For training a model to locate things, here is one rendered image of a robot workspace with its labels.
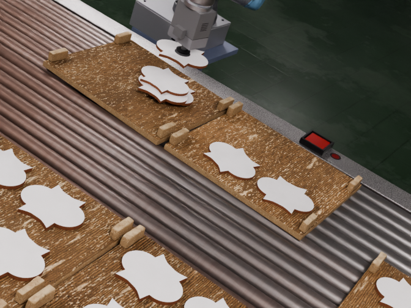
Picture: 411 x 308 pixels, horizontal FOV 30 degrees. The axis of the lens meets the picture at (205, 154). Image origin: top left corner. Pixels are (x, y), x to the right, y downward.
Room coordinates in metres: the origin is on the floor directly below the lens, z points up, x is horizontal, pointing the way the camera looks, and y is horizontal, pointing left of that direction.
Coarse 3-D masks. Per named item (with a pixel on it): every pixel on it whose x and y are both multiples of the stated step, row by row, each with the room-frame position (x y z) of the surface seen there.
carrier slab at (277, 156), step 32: (224, 128) 1.78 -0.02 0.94; (256, 128) 1.84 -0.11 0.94; (192, 160) 1.58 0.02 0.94; (256, 160) 1.68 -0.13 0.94; (288, 160) 1.74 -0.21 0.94; (320, 160) 1.80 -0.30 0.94; (256, 192) 1.54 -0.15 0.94; (320, 192) 1.64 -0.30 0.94; (352, 192) 1.70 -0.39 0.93; (288, 224) 1.46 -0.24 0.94
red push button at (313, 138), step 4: (308, 136) 1.92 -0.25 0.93; (312, 136) 1.93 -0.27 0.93; (316, 136) 1.94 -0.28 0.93; (308, 140) 1.90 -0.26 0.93; (312, 140) 1.91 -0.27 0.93; (316, 140) 1.91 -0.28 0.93; (320, 140) 1.92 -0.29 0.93; (324, 140) 1.93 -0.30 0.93; (316, 144) 1.89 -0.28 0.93; (320, 144) 1.90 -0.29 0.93; (324, 144) 1.91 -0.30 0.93; (328, 144) 1.92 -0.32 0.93
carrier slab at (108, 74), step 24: (96, 48) 1.96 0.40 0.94; (120, 48) 2.01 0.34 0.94; (144, 48) 2.07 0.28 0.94; (72, 72) 1.78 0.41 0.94; (96, 72) 1.82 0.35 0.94; (120, 72) 1.87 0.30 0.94; (96, 96) 1.70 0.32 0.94; (120, 96) 1.75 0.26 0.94; (144, 96) 1.79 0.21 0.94; (216, 96) 1.94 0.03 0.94; (144, 120) 1.67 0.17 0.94; (168, 120) 1.72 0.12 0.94; (192, 120) 1.76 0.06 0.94
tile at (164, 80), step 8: (144, 72) 1.86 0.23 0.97; (152, 72) 1.87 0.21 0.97; (160, 72) 1.89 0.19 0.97; (168, 72) 1.91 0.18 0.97; (144, 80) 1.82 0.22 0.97; (152, 80) 1.83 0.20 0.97; (160, 80) 1.85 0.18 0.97; (168, 80) 1.86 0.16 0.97; (176, 80) 1.88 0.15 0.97; (184, 80) 1.90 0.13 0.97; (160, 88) 1.80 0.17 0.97; (168, 88) 1.82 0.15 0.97; (176, 88) 1.84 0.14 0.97; (184, 88) 1.85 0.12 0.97
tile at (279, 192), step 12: (264, 180) 1.59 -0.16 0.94; (276, 180) 1.61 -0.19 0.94; (264, 192) 1.54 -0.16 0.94; (276, 192) 1.56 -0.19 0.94; (288, 192) 1.58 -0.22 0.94; (300, 192) 1.60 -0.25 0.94; (276, 204) 1.52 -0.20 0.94; (288, 204) 1.53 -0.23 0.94; (300, 204) 1.55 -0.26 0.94; (312, 204) 1.57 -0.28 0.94
